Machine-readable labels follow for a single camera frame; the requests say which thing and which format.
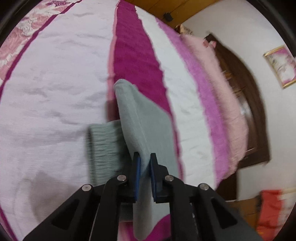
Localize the grey-green pants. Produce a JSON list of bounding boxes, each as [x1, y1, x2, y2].
[[86, 79, 180, 240]]

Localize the red cloth item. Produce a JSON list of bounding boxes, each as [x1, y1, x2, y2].
[[256, 190, 285, 240]]

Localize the dark wooden headboard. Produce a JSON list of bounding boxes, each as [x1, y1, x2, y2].
[[204, 33, 271, 201]]

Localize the pink fluffy pillow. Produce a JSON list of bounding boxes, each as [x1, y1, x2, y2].
[[181, 34, 248, 176]]

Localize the white bedsheet with magenta stripes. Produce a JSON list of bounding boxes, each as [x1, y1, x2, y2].
[[1, 1, 229, 240]]

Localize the small black device on floor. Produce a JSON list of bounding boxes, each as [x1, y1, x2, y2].
[[163, 13, 173, 22]]

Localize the gold framed wall picture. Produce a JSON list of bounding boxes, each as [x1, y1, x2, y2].
[[263, 46, 295, 89]]

